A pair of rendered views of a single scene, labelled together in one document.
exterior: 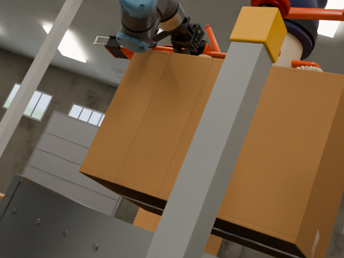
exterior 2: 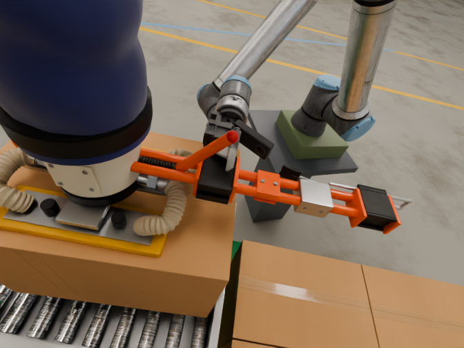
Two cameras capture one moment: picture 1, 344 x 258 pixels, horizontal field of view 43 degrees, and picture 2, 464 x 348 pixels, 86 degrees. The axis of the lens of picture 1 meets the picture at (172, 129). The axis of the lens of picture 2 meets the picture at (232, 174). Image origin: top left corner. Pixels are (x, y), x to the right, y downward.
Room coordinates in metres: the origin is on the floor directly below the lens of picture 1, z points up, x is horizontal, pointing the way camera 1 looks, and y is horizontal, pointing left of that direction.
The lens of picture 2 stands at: (1.64, -0.19, 1.62)
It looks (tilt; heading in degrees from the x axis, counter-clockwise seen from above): 49 degrees down; 140
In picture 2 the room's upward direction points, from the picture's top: 17 degrees clockwise
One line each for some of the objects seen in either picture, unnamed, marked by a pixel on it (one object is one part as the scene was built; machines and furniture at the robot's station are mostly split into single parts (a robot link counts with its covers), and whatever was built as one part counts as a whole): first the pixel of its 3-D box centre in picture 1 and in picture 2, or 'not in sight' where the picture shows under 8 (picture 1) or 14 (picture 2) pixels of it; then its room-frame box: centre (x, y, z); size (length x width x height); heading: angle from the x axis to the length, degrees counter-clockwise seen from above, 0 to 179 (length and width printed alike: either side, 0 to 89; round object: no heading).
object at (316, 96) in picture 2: not in sight; (326, 96); (0.96, 0.82, 1.03); 0.17 x 0.15 x 0.18; 179
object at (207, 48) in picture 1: (198, 56); (216, 176); (1.36, 0.01, 1.21); 0.10 x 0.08 x 0.06; 146
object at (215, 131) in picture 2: (183, 31); (224, 133); (1.24, 0.09, 1.21); 0.12 x 0.09 x 0.08; 146
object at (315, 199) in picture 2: not in sight; (311, 198); (1.48, 0.19, 1.20); 0.07 x 0.07 x 0.04; 56
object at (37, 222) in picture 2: not in sight; (86, 216); (1.30, -0.25, 1.10); 0.34 x 0.10 x 0.05; 56
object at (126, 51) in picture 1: (120, 48); (371, 210); (1.56, 0.30, 1.21); 0.08 x 0.07 x 0.05; 56
